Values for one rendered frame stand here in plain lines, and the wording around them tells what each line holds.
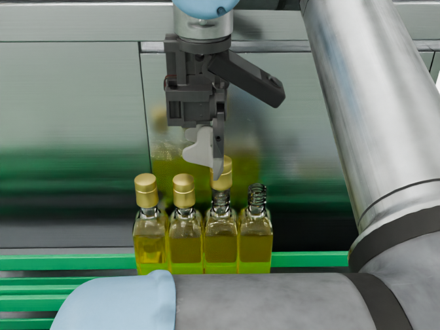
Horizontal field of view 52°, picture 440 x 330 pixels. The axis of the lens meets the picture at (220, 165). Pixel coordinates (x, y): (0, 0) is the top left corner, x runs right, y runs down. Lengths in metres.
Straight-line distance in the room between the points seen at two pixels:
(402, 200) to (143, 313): 0.15
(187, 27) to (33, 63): 0.34
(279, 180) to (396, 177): 0.61
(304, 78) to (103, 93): 0.34
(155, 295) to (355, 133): 0.17
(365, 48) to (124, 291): 0.23
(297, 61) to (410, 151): 0.50
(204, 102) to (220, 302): 0.45
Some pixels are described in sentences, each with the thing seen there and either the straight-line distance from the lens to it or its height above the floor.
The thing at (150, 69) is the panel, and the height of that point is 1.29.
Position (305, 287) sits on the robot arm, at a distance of 0.20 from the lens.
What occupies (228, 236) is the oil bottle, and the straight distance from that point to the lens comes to 0.75.
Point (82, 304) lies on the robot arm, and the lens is 0.19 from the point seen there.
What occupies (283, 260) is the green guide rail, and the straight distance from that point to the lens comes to 0.88.
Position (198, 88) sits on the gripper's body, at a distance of 0.60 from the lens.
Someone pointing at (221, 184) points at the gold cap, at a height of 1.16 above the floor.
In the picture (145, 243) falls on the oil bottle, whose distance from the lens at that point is 0.76.
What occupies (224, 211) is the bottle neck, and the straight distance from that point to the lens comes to 0.73.
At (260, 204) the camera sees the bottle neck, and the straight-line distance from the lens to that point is 0.73.
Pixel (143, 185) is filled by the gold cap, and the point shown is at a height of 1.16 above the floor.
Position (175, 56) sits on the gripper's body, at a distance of 0.60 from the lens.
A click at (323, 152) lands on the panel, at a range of 0.85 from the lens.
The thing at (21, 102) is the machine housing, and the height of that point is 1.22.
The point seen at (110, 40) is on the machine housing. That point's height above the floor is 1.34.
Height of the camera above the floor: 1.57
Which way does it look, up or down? 33 degrees down
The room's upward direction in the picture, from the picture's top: straight up
